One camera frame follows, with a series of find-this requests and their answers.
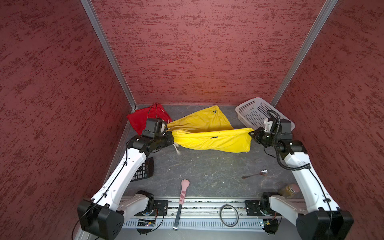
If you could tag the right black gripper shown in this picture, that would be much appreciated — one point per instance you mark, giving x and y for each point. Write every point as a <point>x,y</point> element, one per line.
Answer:
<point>256,136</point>

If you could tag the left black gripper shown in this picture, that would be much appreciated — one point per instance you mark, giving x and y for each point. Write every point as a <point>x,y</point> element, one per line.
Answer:
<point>169,139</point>

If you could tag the red shorts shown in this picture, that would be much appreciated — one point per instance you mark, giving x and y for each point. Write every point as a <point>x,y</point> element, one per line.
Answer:
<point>138,119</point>

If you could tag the yellow shorts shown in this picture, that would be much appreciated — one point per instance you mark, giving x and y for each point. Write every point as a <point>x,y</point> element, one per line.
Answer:
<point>209,129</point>

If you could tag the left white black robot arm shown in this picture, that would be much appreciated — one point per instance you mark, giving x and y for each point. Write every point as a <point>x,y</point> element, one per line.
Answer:
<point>103,216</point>

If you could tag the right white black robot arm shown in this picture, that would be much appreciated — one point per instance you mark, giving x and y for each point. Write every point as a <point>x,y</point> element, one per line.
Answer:
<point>321,218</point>

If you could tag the white plastic basket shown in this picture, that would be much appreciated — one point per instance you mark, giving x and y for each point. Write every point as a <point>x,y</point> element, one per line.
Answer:
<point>252,113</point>

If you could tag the metal spoon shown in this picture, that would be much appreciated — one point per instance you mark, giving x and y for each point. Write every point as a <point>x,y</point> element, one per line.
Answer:
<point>263,172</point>

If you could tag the black calculator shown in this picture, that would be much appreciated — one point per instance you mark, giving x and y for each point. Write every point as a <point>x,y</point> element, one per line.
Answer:
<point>145,171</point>

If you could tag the small glass jar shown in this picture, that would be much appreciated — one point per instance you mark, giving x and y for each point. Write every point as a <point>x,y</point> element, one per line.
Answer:
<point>289,190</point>

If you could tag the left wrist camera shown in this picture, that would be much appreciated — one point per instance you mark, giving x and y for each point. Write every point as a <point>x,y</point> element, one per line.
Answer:
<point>154,128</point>

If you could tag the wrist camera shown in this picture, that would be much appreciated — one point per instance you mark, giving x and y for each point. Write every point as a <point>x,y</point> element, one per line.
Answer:
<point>279,129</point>
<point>154,128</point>

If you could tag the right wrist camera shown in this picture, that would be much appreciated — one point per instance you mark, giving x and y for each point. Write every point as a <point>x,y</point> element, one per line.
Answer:
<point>279,129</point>

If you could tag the pink cat-paw handled knife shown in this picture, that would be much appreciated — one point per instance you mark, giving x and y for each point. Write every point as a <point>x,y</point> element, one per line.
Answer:
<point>185,184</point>

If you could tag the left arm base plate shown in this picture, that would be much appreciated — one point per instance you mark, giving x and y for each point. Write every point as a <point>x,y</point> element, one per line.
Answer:
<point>160,209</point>

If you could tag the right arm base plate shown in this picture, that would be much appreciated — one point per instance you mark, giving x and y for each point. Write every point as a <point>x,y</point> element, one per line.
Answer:
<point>254,209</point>

